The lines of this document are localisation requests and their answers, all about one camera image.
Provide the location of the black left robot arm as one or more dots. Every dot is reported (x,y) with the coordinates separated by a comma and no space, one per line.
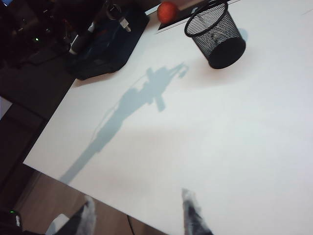
(36,39)

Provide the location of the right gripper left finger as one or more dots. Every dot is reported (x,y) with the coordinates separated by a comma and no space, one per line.
(83,220)

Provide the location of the dark blue box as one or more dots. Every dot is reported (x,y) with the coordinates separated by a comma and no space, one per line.
(110,56)

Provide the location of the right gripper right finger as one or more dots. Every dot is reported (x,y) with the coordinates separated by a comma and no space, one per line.
(193,215)

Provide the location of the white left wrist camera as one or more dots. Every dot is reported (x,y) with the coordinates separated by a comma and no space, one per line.
(124,22)

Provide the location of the orange fruit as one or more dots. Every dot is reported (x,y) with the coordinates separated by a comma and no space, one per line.
(167,12)

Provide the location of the black device with green light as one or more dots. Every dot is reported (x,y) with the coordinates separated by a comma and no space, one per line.
(9,222)

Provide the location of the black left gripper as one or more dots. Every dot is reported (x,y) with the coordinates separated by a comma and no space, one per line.
(111,14)

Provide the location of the black mesh basket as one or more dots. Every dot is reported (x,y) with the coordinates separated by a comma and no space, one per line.
(227,58)

